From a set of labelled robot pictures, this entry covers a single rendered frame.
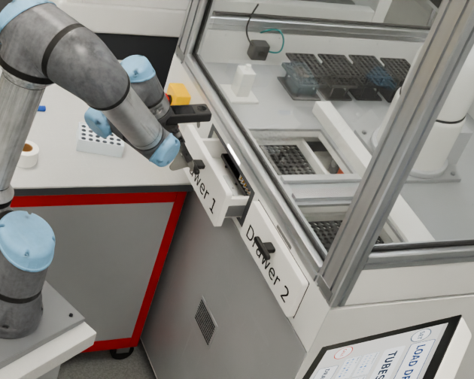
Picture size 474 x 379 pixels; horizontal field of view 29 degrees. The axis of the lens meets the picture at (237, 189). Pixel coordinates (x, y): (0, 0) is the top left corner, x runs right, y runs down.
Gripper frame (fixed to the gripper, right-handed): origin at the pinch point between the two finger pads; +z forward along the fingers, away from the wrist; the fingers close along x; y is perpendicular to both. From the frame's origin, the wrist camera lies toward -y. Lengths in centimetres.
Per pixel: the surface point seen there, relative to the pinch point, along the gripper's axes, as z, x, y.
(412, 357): -17, 86, -17
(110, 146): 3.4, -22.4, 16.6
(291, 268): 5.0, 40.6, -8.4
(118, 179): 6.0, -12.3, 18.6
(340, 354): -7, 73, -7
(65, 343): -10, 42, 42
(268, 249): 4.9, 32.7, -6.2
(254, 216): 6.7, 20.5, -7.3
